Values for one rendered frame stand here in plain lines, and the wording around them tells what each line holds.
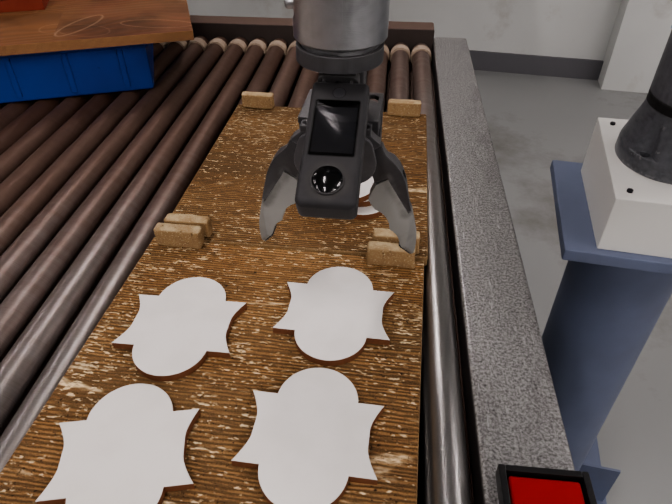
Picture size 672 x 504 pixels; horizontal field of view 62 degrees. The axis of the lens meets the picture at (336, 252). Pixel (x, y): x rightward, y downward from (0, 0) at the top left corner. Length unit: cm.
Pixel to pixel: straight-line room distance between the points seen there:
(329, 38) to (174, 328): 34
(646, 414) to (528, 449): 134
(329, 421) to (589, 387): 73
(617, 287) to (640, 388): 98
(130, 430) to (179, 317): 14
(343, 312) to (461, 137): 51
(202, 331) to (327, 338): 13
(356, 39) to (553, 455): 40
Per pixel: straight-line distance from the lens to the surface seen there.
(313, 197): 41
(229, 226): 75
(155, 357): 59
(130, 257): 76
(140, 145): 102
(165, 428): 54
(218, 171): 88
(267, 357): 58
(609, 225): 87
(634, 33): 382
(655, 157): 90
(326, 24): 43
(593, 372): 114
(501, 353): 63
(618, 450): 178
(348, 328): 59
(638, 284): 100
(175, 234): 72
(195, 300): 64
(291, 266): 68
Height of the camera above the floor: 138
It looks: 39 degrees down
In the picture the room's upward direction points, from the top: straight up
